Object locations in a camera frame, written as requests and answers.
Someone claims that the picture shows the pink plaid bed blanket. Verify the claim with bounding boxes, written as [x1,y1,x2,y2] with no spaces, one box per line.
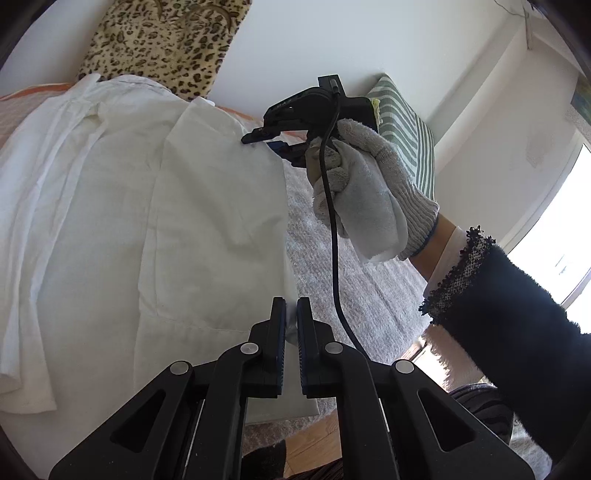
[0,96,463,458]

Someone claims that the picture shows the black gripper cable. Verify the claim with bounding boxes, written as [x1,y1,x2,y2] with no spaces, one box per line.
[320,75,366,354]

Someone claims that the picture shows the right forearm black sleeve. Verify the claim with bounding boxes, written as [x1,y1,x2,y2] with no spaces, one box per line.
[402,214,590,479]

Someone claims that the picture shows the green striped white blanket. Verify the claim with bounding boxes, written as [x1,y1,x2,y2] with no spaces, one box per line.
[368,74,435,200]

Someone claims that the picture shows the white long-sleeve shirt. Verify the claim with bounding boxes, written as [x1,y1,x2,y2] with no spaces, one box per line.
[1,75,296,424]

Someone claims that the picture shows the leopard print cushion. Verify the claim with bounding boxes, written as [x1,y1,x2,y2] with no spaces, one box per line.
[77,0,252,101]

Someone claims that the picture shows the person's striped trouser leg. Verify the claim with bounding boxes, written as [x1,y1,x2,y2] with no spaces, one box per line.
[450,383,515,444]

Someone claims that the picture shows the right hand grey glove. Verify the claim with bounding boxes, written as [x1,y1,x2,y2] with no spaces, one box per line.
[304,119,439,262]

